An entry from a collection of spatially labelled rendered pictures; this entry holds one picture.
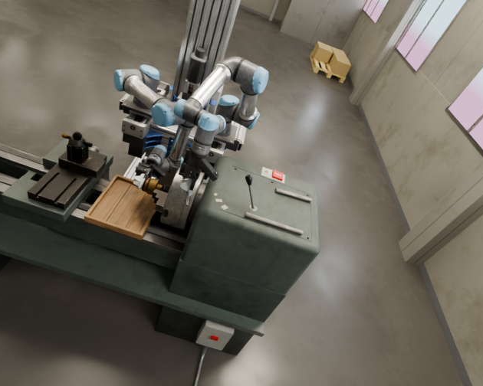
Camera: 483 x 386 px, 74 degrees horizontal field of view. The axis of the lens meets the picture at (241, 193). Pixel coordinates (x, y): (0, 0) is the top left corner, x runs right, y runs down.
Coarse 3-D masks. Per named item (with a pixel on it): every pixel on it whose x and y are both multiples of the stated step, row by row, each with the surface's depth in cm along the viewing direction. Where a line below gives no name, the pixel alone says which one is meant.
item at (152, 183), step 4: (148, 180) 161; (152, 180) 161; (156, 180) 163; (144, 184) 160; (148, 184) 161; (152, 184) 160; (156, 184) 160; (160, 184) 163; (144, 188) 161; (148, 188) 160; (152, 188) 160; (156, 188) 161; (160, 188) 162; (148, 192) 162; (152, 192) 161
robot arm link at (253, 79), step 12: (240, 72) 152; (252, 72) 151; (264, 72) 152; (240, 84) 157; (252, 84) 152; (264, 84) 158; (252, 96) 167; (240, 108) 189; (252, 108) 179; (240, 120) 193; (252, 120) 192
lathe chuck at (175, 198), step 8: (176, 176) 153; (176, 184) 151; (168, 192) 150; (176, 192) 150; (184, 192) 151; (168, 200) 150; (176, 200) 150; (184, 200) 150; (168, 208) 151; (176, 208) 151; (168, 216) 153; (176, 216) 153; (176, 224) 157
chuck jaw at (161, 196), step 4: (156, 192) 159; (160, 192) 160; (164, 192) 161; (156, 196) 157; (160, 196) 158; (164, 196) 159; (156, 200) 157; (160, 200) 156; (164, 200) 157; (156, 204) 153; (160, 204) 153; (156, 208) 154; (160, 208) 154; (164, 212) 153; (168, 212) 153
